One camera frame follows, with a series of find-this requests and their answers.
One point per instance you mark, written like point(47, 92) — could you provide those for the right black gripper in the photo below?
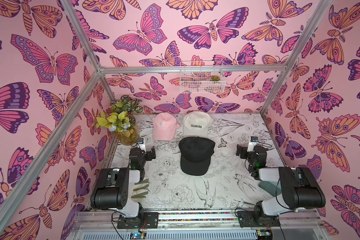
point(241, 150)

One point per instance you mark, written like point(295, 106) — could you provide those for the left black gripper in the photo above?
point(148, 154)

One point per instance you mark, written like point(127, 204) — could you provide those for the pink cap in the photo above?
point(165, 127)

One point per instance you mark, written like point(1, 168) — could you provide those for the black cap back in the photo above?
point(196, 155)

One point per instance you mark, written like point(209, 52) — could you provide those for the white Colorado cap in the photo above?
point(196, 124)

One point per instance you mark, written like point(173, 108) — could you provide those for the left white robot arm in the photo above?
point(118, 189)

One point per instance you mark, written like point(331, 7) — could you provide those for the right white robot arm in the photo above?
point(295, 188)

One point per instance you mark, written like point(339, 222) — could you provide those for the green dustpan brush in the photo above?
point(270, 188)

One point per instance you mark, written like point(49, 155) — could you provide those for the amber vase with flowers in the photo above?
point(120, 120)

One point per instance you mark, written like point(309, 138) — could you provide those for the small green succulent plant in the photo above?
point(215, 78)

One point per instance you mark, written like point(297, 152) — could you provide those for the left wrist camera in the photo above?
point(141, 144)

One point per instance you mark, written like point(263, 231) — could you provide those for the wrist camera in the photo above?
point(141, 144)
point(252, 143)

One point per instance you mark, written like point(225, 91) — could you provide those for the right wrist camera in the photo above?
point(252, 143)

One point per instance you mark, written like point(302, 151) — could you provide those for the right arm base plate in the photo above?
point(251, 220)

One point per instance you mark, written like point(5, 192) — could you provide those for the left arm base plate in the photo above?
point(147, 220)

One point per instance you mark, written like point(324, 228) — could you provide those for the aluminium front rail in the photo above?
point(196, 219)

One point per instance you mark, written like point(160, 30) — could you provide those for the white wire basket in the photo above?
point(197, 79)

